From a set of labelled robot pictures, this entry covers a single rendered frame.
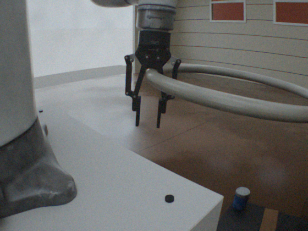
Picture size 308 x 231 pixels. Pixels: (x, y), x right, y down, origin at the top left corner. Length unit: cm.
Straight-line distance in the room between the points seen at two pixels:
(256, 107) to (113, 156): 22
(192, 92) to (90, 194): 24
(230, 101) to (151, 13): 26
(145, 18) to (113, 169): 36
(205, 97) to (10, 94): 28
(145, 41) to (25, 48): 35
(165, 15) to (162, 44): 7
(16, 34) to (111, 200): 16
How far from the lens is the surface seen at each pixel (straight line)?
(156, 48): 54
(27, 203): 21
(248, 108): 36
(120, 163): 25
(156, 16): 51
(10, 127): 20
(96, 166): 25
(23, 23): 21
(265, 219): 156
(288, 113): 38
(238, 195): 154
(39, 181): 21
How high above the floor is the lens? 103
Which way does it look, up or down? 18 degrees down
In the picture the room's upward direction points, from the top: straight up
